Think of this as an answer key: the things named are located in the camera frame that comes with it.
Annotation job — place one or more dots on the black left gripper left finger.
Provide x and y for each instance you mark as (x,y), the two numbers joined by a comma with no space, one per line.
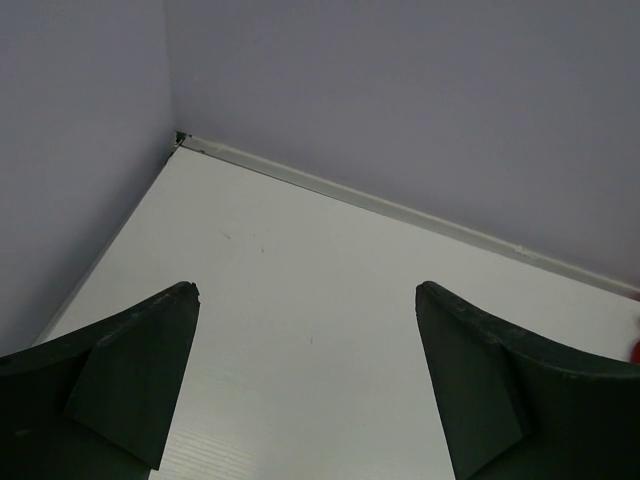
(98,402)

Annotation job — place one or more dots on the dark red t shirt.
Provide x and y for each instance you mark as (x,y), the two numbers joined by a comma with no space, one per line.
(634,357)

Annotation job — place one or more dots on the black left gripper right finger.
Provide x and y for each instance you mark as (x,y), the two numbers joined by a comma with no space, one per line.
(516,405)

